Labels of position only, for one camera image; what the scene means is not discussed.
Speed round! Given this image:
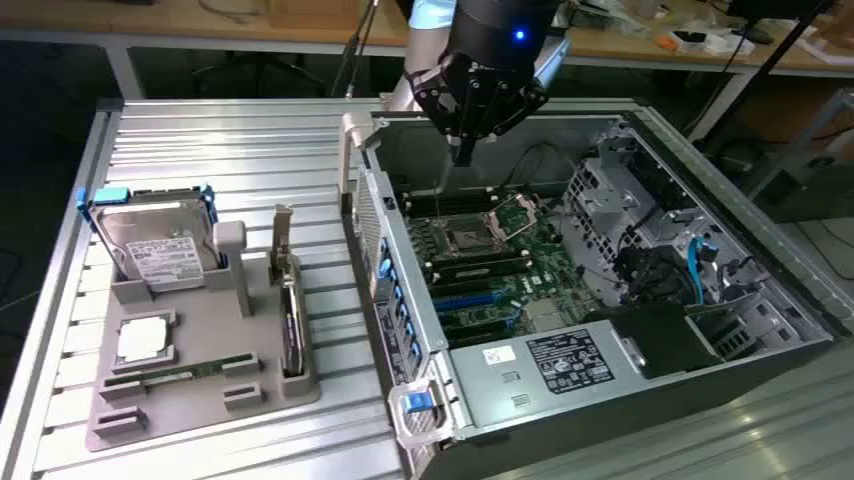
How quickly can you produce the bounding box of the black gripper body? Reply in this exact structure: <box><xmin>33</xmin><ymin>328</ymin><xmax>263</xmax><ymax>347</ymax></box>
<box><xmin>447</xmin><ymin>0</ymin><xmax>560</xmax><ymax>92</ymax></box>

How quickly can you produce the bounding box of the black graphics card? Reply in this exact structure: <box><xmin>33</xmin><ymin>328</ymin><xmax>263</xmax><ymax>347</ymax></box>
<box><xmin>268</xmin><ymin>203</ymin><xmax>312</xmax><ymax>379</ymax></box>

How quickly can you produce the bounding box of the black RAM slot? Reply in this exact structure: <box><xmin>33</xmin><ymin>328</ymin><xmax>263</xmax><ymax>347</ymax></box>
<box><xmin>407</xmin><ymin>201</ymin><xmax>499</xmax><ymax>217</ymax></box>
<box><xmin>404</xmin><ymin>190</ymin><xmax>499</xmax><ymax>204</ymax></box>

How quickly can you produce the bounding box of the open metal socket cover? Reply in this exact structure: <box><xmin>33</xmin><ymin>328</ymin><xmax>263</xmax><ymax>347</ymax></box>
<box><xmin>485</xmin><ymin>192</ymin><xmax>541</xmax><ymax>241</ymax></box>

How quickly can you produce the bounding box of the silver metal disk bay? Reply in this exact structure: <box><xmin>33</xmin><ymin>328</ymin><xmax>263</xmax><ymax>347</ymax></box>
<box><xmin>563</xmin><ymin>157</ymin><xmax>668</xmax><ymax>251</ymax></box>

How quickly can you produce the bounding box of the thin metal locking lever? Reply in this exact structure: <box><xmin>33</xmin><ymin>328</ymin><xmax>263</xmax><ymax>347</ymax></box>
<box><xmin>431</xmin><ymin>167</ymin><xmax>449</xmax><ymax>229</ymax></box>

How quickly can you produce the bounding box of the CPU socket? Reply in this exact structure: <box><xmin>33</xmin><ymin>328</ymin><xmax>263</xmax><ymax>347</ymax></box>
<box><xmin>443</xmin><ymin>214</ymin><xmax>499</xmax><ymax>254</ymax></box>

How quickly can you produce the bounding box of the black chair base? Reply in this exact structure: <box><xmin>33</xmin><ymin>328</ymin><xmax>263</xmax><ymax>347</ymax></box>
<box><xmin>192</xmin><ymin>49</ymin><xmax>328</xmax><ymax>99</ymax></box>

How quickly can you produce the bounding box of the white box with black item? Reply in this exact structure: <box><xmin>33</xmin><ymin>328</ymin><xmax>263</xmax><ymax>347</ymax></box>
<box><xmin>656</xmin><ymin>27</ymin><xmax>755</xmax><ymax>56</ymax></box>

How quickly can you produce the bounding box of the green motherboard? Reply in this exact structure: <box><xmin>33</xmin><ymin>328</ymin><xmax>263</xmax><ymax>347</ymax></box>
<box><xmin>403</xmin><ymin>192</ymin><xmax>602</xmax><ymax>349</ymax></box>

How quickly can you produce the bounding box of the installed black RAM stick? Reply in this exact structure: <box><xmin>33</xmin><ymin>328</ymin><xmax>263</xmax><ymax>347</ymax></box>
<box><xmin>425</xmin><ymin>254</ymin><xmax>528</xmax><ymax>286</ymax></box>

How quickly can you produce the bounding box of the black slanted pole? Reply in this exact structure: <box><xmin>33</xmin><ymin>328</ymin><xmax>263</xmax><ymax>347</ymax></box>
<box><xmin>683</xmin><ymin>0</ymin><xmax>840</xmax><ymax>141</ymax></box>

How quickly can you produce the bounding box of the blue expansion slot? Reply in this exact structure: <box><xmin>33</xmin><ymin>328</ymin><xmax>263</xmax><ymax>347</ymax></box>
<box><xmin>433</xmin><ymin>291</ymin><xmax>499</xmax><ymax>311</ymax></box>

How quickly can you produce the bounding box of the black expansion slot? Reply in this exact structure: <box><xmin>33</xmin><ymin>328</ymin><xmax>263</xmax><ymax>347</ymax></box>
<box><xmin>443</xmin><ymin>319</ymin><xmax>508</xmax><ymax>346</ymax></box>

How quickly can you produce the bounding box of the grey metal cabinet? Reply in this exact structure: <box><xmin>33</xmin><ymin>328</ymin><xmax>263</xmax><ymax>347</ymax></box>
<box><xmin>743</xmin><ymin>87</ymin><xmax>854</xmax><ymax>224</ymax></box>

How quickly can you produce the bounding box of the hard disk in blue caddy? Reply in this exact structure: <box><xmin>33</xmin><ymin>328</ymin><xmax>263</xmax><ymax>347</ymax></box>
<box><xmin>73</xmin><ymin>183</ymin><xmax>225</xmax><ymax>294</ymax></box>

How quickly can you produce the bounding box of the black fan shroud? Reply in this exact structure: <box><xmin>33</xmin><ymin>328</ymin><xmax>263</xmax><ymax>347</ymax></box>
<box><xmin>583</xmin><ymin>302</ymin><xmax>726</xmax><ymax>379</ymax></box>

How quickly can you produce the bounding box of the grey power supply unit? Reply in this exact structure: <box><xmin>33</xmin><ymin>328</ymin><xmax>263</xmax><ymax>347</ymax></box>
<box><xmin>447</xmin><ymin>319</ymin><xmax>648</xmax><ymax>431</ymax></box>

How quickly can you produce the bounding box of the wooden desk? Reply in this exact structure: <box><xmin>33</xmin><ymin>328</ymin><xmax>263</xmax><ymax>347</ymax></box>
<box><xmin>0</xmin><ymin>0</ymin><xmax>854</xmax><ymax>99</ymax></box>

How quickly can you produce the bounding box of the grey parts rack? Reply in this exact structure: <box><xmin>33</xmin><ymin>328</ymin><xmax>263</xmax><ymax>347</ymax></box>
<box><xmin>84</xmin><ymin>219</ymin><xmax>323</xmax><ymax>454</ymax></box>

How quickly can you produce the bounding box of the silver CPU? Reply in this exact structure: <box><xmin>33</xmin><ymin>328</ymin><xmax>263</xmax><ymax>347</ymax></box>
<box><xmin>113</xmin><ymin>315</ymin><xmax>172</xmax><ymax>364</ymax></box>

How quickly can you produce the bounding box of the green RAM stick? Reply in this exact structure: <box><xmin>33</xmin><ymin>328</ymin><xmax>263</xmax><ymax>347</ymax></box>
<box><xmin>104</xmin><ymin>360</ymin><xmax>228</xmax><ymax>387</ymax></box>

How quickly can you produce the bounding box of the open black PC case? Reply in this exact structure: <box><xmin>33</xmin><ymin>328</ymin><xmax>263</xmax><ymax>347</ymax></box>
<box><xmin>337</xmin><ymin>97</ymin><xmax>846</xmax><ymax>480</ymax></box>

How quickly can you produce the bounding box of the black wire in case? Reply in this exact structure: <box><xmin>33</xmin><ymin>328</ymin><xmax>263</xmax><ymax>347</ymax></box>
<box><xmin>503</xmin><ymin>142</ymin><xmax>575</xmax><ymax>186</ymax></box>

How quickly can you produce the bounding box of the hanging grey cable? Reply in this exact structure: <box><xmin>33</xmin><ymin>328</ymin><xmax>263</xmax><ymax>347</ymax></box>
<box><xmin>329</xmin><ymin>0</ymin><xmax>383</xmax><ymax>99</ymax></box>

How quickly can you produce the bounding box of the blue flat wire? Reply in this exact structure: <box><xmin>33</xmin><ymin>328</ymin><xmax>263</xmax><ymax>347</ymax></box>
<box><xmin>686</xmin><ymin>237</ymin><xmax>719</xmax><ymax>306</ymax></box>

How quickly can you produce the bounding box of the grey handle with latch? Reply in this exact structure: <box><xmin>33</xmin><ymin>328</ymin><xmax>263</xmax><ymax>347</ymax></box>
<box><xmin>385</xmin><ymin>379</ymin><xmax>449</xmax><ymax>449</ymax></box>

